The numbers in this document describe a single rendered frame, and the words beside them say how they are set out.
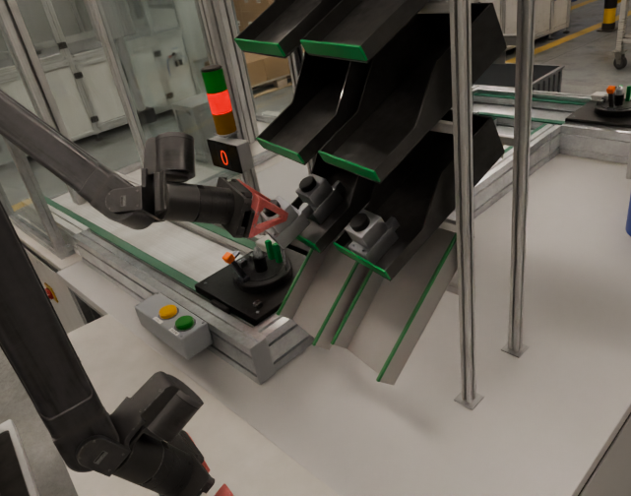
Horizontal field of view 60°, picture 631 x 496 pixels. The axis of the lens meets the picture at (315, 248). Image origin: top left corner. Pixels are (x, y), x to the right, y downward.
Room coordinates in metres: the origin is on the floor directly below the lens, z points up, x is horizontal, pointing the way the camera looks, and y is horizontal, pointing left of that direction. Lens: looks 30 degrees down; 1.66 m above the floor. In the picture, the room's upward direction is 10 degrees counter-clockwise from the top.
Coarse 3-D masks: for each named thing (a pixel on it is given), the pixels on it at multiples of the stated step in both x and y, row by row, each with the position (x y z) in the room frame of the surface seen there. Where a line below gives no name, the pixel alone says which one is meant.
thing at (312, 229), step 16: (320, 160) 0.96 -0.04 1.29; (320, 176) 0.96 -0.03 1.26; (336, 176) 0.96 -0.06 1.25; (352, 176) 0.93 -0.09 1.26; (352, 192) 0.84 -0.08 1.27; (368, 192) 0.85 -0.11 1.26; (336, 208) 0.88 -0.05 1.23; (352, 208) 0.83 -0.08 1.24; (320, 224) 0.86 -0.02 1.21; (336, 224) 0.82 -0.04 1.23; (304, 240) 0.82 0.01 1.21; (320, 240) 0.80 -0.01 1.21
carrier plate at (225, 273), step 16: (288, 256) 1.18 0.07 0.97; (304, 256) 1.16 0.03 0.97; (224, 272) 1.16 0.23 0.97; (208, 288) 1.10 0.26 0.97; (224, 288) 1.08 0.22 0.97; (288, 288) 1.03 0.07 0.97; (224, 304) 1.03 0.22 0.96; (240, 304) 1.01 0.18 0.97; (272, 304) 0.99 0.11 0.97; (256, 320) 0.94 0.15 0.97
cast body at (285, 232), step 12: (276, 204) 0.82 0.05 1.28; (288, 204) 0.82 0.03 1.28; (264, 216) 0.82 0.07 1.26; (276, 216) 0.81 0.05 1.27; (288, 216) 0.81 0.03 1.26; (300, 216) 0.82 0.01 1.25; (276, 228) 0.80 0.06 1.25; (288, 228) 0.81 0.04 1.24; (300, 228) 0.82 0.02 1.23; (276, 240) 0.80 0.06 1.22; (288, 240) 0.81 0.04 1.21
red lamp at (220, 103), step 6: (210, 96) 1.31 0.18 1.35; (216, 96) 1.30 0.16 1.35; (222, 96) 1.31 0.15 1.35; (228, 96) 1.33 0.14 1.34; (210, 102) 1.32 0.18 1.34; (216, 102) 1.30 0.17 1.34; (222, 102) 1.31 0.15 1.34; (228, 102) 1.32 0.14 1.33; (216, 108) 1.31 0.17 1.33; (222, 108) 1.31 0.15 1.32; (228, 108) 1.31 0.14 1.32; (216, 114) 1.31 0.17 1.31
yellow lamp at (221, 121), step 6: (222, 114) 1.31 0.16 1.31; (228, 114) 1.31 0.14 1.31; (216, 120) 1.31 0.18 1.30; (222, 120) 1.30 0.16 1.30; (228, 120) 1.31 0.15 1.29; (234, 120) 1.33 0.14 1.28; (216, 126) 1.32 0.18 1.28; (222, 126) 1.30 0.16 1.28; (228, 126) 1.31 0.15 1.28; (234, 126) 1.32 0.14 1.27; (222, 132) 1.31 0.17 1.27; (228, 132) 1.31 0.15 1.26
